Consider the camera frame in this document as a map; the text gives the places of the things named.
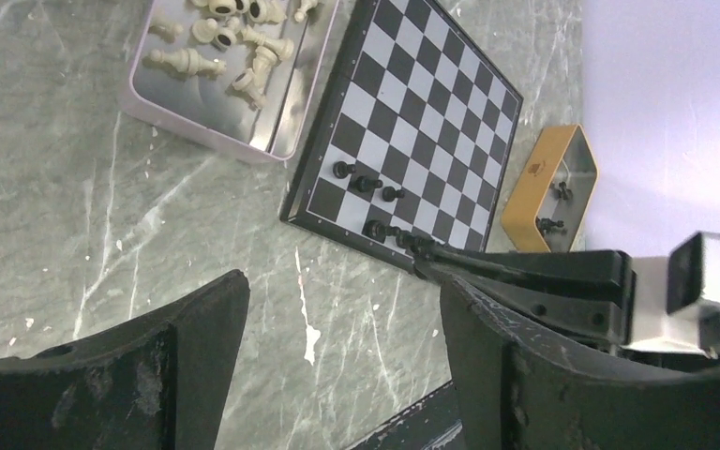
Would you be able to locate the chessboard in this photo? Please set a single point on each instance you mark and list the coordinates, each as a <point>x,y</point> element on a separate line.
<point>413,101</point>

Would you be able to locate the black pawn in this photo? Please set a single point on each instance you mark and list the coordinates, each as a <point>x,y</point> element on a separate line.
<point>342,169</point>
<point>391,194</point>
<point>365,184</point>

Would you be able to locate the black chess queen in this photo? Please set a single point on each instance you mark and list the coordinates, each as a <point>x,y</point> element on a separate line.
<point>379,231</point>

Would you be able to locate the gold tin of black pieces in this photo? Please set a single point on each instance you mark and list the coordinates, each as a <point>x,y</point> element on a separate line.
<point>546,209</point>

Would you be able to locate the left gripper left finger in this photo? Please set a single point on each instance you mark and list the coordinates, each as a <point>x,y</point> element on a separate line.
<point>157,381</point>

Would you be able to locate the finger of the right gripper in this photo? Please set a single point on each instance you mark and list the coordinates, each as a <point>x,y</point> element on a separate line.
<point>584,295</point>

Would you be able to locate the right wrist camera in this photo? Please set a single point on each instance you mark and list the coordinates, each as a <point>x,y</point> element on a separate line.
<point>676,306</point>

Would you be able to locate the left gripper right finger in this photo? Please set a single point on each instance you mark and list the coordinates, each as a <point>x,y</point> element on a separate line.
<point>522,386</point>

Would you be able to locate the pink tin of white pieces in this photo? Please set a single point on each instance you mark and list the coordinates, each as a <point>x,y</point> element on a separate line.
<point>235,76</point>

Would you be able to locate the black chess king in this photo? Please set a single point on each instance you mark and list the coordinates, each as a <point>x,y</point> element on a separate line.
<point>409,241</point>

